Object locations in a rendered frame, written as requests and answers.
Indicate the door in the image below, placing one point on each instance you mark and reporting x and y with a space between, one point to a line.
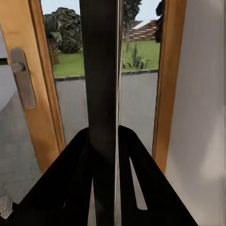
43 100

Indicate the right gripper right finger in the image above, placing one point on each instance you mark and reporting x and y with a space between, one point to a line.
165 208

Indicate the poster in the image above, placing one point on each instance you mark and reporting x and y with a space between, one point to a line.
101 28

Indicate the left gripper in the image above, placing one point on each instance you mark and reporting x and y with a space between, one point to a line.
2 220

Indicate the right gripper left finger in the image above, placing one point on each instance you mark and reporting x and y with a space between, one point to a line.
61 196

